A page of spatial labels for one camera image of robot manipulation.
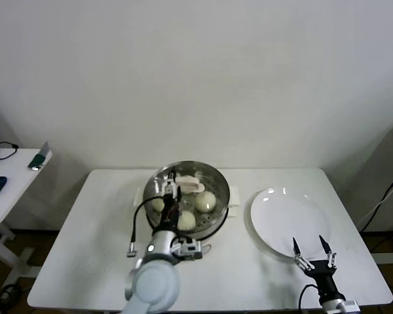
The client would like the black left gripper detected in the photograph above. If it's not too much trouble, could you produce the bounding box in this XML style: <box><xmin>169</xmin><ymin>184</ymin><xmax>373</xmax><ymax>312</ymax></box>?
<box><xmin>159</xmin><ymin>166</ymin><xmax>183</xmax><ymax>232</ymax></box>

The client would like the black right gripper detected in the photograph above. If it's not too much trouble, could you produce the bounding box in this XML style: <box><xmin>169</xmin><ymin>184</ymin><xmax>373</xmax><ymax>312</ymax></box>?
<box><xmin>292</xmin><ymin>234</ymin><xmax>338</xmax><ymax>300</ymax></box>

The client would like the glass lid with cream handle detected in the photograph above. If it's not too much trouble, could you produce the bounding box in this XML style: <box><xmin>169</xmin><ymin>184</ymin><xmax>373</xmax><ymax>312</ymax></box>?
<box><xmin>143</xmin><ymin>160</ymin><xmax>232</xmax><ymax>235</ymax></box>

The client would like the steel steamer basket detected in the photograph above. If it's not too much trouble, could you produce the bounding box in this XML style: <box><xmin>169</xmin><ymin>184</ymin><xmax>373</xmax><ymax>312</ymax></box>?
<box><xmin>133</xmin><ymin>160</ymin><xmax>242</xmax><ymax>241</ymax></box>

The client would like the white round plate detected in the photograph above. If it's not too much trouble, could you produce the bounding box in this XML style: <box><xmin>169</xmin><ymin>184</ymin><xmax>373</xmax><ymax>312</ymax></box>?
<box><xmin>250</xmin><ymin>187</ymin><xmax>331</xmax><ymax>260</ymax></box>

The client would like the white electric cooker base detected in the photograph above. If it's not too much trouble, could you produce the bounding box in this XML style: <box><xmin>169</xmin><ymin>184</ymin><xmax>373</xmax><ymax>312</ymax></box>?
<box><xmin>150</xmin><ymin>205</ymin><xmax>239</xmax><ymax>260</ymax></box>

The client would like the green handheld device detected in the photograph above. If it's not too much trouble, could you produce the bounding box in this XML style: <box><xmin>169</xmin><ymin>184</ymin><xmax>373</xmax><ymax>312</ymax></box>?
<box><xmin>28</xmin><ymin>141</ymin><xmax>50</xmax><ymax>171</ymax></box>

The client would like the white side table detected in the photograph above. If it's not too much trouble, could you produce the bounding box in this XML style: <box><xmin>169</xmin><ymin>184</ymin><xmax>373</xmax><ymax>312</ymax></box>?
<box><xmin>0</xmin><ymin>148</ymin><xmax>53</xmax><ymax>288</ymax></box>

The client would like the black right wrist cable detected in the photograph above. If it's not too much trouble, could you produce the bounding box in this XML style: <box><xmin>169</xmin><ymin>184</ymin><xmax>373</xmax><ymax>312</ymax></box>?
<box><xmin>297</xmin><ymin>283</ymin><xmax>320</xmax><ymax>311</ymax></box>

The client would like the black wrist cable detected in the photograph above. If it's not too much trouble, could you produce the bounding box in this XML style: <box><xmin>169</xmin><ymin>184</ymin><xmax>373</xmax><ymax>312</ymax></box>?
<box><xmin>297</xmin><ymin>283</ymin><xmax>320</xmax><ymax>311</ymax></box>
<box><xmin>126</xmin><ymin>195</ymin><xmax>166</xmax><ymax>258</ymax></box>

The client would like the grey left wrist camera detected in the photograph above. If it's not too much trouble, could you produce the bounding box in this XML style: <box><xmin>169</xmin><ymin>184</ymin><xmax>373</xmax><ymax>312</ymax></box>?
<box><xmin>173</xmin><ymin>239</ymin><xmax>204</xmax><ymax>260</ymax></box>

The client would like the white hanging cable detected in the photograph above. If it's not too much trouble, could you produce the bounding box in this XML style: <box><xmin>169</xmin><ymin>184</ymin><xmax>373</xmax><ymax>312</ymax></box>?
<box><xmin>356</xmin><ymin>183</ymin><xmax>393</xmax><ymax>226</ymax></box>

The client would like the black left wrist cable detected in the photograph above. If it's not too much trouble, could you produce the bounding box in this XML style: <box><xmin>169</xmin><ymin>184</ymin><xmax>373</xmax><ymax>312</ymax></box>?
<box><xmin>126</xmin><ymin>195</ymin><xmax>166</xmax><ymax>258</ymax></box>

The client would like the black cable with plug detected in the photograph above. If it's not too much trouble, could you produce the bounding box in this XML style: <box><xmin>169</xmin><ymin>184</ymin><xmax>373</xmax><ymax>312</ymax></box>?
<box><xmin>0</xmin><ymin>141</ymin><xmax>20</xmax><ymax>161</ymax></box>

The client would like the black floor cable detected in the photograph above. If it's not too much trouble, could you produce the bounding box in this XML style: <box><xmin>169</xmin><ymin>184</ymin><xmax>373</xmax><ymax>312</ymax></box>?
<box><xmin>0</xmin><ymin>283</ymin><xmax>23</xmax><ymax>308</ymax></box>

